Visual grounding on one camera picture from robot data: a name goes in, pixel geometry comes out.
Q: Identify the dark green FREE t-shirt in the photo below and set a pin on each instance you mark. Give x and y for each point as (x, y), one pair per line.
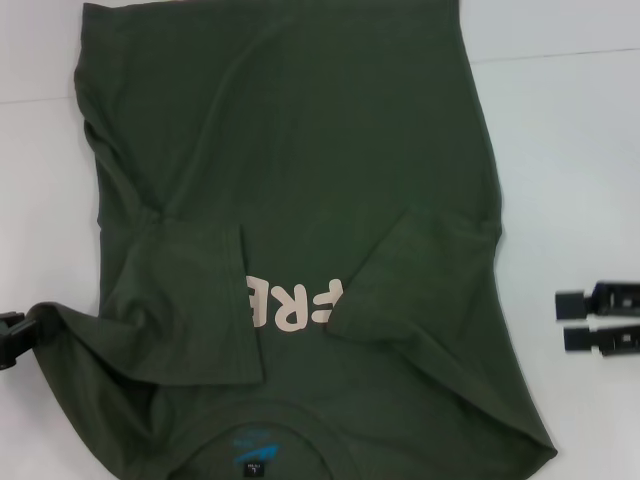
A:
(300, 125)

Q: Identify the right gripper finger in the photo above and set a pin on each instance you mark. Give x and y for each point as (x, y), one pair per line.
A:
(595, 340)
(595, 302)

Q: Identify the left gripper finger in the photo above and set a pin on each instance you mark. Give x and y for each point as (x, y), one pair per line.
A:
(11, 316)
(17, 345)

